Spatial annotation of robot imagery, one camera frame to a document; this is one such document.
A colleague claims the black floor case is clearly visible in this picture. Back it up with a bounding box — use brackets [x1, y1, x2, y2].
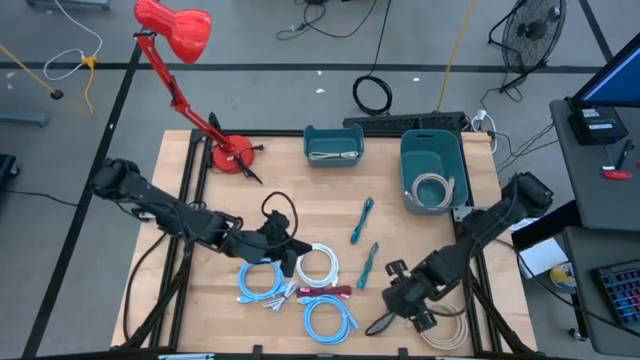
[0, 153, 21, 184]

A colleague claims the red handled tool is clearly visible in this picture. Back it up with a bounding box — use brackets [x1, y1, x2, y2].
[601, 168, 634, 182]

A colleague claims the black box with labels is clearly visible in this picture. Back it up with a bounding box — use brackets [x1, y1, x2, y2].
[567, 97, 630, 146]

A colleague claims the dark grey desk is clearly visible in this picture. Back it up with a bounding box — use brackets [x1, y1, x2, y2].
[548, 97, 640, 232]
[562, 224, 640, 357]

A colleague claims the large beige cable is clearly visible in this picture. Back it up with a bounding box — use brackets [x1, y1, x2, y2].
[418, 302, 470, 351]

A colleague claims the small teal plastic bin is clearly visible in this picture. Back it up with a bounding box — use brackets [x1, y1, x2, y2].
[303, 123, 365, 169]

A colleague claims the grey metal floor base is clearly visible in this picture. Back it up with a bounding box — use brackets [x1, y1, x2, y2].
[24, 0, 112, 11]

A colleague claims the red desk lamp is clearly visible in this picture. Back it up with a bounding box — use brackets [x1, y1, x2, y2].
[133, 0, 265, 185]

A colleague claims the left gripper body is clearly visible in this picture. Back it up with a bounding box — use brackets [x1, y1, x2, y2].
[237, 210, 299, 279]

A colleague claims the beige short cable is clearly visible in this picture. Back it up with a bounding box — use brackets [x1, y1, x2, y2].
[308, 149, 361, 162]

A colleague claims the white floor cable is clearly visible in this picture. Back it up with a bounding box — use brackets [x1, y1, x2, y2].
[43, 0, 104, 82]

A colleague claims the yellow hanging cable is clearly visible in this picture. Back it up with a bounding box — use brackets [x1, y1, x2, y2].
[436, 0, 479, 113]

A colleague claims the black coiled hanging cable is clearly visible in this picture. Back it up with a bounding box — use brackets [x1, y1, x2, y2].
[351, 0, 394, 117]

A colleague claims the keyboard with coloured keys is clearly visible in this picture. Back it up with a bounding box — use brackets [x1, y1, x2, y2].
[592, 259, 640, 329]

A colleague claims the yellow cord with clamp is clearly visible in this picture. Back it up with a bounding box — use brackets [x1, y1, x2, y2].
[0, 43, 100, 117]

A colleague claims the dark red cable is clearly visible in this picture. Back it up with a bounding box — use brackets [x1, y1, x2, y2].
[295, 285, 354, 300]

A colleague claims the white power adapter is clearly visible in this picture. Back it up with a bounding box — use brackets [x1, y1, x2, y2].
[470, 108, 499, 155]

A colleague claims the light blue cable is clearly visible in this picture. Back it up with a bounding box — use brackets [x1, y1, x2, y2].
[236, 259, 287, 305]
[297, 294, 361, 346]

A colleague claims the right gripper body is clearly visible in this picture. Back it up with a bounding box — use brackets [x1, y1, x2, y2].
[382, 254, 449, 334]

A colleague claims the black pen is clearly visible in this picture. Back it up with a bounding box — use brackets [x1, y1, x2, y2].
[614, 138, 635, 171]

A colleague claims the black floor cable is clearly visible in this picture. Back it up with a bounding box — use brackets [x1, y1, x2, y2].
[276, 0, 380, 41]

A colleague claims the white short cable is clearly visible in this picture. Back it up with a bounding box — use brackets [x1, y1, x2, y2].
[263, 278, 300, 313]

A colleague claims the black floor fan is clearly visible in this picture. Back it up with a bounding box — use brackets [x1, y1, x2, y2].
[487, 0, 568, 95]

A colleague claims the black aluminium table frame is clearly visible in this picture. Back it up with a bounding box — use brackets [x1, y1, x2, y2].
[110, 127, 541, 360]

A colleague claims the grey cable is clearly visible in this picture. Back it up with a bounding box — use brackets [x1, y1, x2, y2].
[364, 310, 397, 337]

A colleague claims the grey floor bar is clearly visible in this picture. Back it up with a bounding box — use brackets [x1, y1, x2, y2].
[0, 110, 50, 128]

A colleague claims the large teal plastic bin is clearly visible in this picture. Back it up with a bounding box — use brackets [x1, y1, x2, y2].
[399, 128, 471, 216]

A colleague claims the white box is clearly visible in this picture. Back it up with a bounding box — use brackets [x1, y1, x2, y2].
[510, 215, 570, 280]

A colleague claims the computer monitor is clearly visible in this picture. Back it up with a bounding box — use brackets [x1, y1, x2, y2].
[571, 32, 640, 109]

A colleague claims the teal cable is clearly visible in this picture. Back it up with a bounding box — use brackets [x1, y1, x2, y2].
[356, 241, 380, 291]
[350, 197, 375, 246]

